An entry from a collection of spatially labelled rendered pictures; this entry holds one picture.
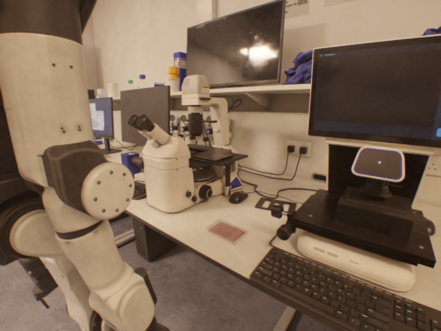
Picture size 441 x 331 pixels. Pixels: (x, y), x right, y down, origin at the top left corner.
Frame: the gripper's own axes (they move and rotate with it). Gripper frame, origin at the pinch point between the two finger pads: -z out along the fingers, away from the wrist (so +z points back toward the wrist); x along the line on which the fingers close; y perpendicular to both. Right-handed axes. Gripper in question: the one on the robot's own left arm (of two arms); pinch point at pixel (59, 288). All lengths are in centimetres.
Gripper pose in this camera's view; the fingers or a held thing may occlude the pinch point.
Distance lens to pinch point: 98.3
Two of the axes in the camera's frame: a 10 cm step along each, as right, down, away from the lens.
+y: -8.9, -1.2, 4.5
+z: -0.9, -9.0, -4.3
